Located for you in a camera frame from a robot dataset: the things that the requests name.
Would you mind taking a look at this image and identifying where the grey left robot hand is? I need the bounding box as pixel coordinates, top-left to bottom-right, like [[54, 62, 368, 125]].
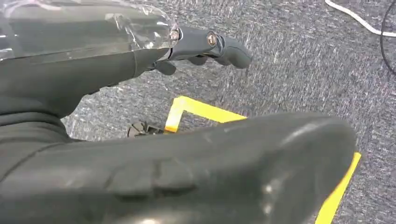
[[0, 0, 357, 224]]

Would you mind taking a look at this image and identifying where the small black plastic part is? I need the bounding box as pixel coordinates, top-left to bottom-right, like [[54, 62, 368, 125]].
[[127, 121, 165, 139]]

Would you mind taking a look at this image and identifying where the yellow floor tape square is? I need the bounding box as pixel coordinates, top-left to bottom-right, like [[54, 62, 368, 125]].
[[164, 95, 362, 224]]

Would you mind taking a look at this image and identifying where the white cable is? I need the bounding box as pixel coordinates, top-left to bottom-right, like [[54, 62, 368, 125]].
[[325, 0, 396, 38]]

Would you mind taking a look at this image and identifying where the black cable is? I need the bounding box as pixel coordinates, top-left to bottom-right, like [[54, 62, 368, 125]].
[[380, 0, 396, 76]]

